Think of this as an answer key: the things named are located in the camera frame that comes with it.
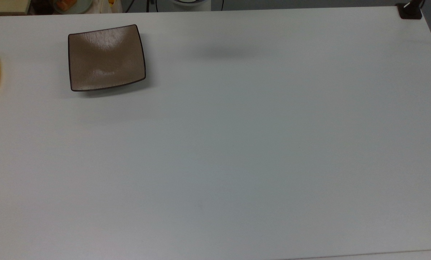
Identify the brown square ceramic plate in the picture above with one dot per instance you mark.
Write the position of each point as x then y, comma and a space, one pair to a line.
106, 57

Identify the translucent plastic bag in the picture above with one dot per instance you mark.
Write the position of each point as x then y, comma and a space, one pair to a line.
105, 5

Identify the bowl with orange food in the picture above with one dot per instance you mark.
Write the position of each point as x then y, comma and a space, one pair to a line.
72, 5

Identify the beige cardboard box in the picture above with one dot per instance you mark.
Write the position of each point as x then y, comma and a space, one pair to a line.
5, 6

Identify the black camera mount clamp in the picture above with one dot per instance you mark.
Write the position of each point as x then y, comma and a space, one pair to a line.
410, 11

